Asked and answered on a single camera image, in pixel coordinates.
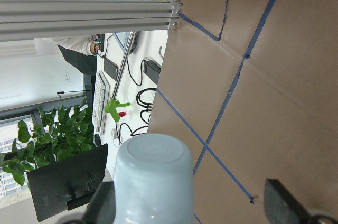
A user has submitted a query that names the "metal reacher grabber tool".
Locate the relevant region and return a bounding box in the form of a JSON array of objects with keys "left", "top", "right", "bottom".
[{"left": 105, "top": 31, "right": 136, "bottom": 123}]

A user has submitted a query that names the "black monitor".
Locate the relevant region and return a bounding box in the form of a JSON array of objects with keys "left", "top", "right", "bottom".
[{"left": 27, "top": 144, "right": 108, "bottom": 222}]

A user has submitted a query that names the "black smartphone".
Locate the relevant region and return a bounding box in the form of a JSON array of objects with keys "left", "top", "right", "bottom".
[{"left": 104, "top": 58, "right": 119, "bottom": 80}]

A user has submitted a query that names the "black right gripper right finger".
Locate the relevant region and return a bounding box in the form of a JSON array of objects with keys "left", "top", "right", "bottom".
[{"left": 264, "top": 179, "right": 317, "bottom": 223}]

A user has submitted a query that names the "light blue ikea cup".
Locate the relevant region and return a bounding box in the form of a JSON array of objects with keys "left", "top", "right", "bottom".
[{"left": 113, "top": 134, "right": 194, "bottom": 223}]

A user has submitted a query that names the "white keyboard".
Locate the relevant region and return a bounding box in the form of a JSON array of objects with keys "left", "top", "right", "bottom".
[{"left": 92, "top": 71, "right": 110, "bottom": 135}]

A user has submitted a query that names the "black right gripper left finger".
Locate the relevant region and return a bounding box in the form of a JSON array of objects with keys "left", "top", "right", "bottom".
[{"left": 83, "top": 181, "right": 116, "bottom": 224}]

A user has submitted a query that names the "aluminium frame post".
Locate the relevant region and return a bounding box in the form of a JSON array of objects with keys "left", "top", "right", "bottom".
[{"left": 1, "top": 0, "right": 182, "bottom": 42}]

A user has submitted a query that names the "black power adapter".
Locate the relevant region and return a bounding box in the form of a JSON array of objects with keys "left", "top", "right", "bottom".
[{"left": 143, "top": 60, "right": 161, "bottom": 84}]

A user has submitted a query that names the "green potted plant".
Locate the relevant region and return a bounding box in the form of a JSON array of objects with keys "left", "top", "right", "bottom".
[{"left": 1, "top": 98, "right": 95, "bottom": 186}]

